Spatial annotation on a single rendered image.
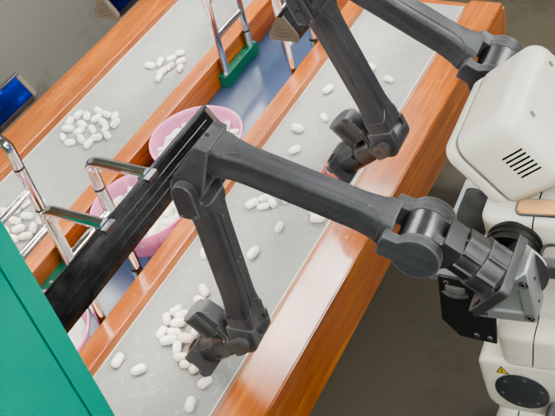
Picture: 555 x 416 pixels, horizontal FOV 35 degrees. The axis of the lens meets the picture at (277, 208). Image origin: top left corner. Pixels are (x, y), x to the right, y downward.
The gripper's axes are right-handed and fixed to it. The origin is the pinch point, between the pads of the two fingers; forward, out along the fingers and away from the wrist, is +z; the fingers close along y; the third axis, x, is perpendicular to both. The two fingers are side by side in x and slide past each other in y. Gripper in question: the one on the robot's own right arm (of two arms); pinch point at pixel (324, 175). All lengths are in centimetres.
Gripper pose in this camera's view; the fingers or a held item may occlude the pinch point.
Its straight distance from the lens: 203.2
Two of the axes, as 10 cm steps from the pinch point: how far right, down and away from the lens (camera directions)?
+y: -4.5, 6.8, -5.8
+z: -5.4, 3.1, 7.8
